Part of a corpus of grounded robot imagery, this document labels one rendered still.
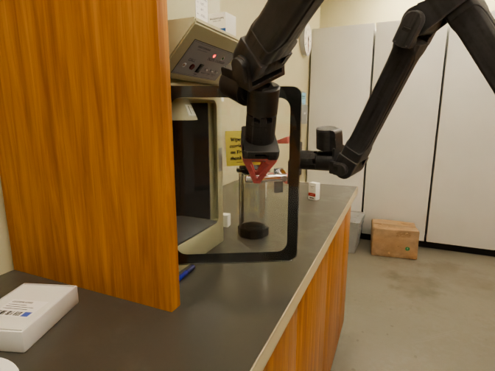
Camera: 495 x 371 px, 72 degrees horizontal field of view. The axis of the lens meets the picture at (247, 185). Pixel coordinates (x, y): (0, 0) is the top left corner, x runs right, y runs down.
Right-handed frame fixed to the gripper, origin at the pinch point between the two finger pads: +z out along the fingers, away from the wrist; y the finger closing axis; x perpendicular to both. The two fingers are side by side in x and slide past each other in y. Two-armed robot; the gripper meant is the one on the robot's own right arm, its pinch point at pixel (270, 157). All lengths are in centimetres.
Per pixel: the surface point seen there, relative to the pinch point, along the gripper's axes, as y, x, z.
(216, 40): 29.3, 30.5, 1.8
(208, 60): 25.7, 27.7, 5.3
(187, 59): 25.0, 35.5, 6.0
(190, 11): 37.7, 24.0, 12.1
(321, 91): 34, -270, 41
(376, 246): -112, -231, -26
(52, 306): -21, 62, 21
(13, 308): -21, 65, 27
